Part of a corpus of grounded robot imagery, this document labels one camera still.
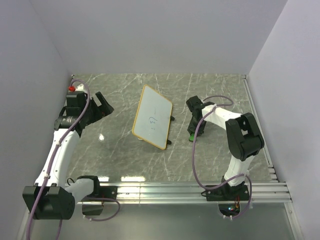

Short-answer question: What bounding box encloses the green whiteboard eraser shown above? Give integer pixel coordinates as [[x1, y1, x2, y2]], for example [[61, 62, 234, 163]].
[[188, 133, 196, 142]]

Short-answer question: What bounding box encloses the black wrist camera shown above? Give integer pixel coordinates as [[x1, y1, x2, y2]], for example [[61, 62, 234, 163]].
[[186, 95, 203, 113], [66, 91, 88, 109]]

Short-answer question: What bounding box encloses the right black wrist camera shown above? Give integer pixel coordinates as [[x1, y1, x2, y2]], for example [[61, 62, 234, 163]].
[[186, 95, 203, 113]]

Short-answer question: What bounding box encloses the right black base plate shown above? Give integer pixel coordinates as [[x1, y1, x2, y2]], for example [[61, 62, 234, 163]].
[[201, 182, 251, 202]]

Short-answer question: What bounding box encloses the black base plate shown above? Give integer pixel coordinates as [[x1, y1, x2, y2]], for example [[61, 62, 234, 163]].
[[201, 182, 251, 202], [95, 185, 118, 200]]

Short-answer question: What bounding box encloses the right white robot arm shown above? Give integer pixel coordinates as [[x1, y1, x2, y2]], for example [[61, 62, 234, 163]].
[[188, 103, 265, 200]]

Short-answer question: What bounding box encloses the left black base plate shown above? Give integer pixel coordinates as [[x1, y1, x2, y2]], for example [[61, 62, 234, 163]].
[[95, 185, 118, 200]]

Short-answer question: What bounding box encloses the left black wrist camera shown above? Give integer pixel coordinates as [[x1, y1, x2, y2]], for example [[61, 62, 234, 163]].
[[66, 91, 88, 109]]

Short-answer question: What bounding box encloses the white board with orange frame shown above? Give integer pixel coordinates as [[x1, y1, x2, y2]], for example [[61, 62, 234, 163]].
[[132, 84, 173, 150]]

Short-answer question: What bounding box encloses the red cable connector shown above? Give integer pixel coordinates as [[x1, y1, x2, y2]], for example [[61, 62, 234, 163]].
[[68, 85, 76, 92]]

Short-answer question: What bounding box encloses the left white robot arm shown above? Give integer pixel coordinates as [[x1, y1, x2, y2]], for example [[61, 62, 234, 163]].
[[22, 90, 114, 220]]

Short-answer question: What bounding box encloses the aluminium mounting rail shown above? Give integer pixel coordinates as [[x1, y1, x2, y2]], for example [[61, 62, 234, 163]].
[[74, 181, 293, 205]]

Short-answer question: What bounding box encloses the right side aluminium rail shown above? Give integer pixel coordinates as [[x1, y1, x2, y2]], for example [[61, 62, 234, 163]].
[[241, 74, 279, 182]]

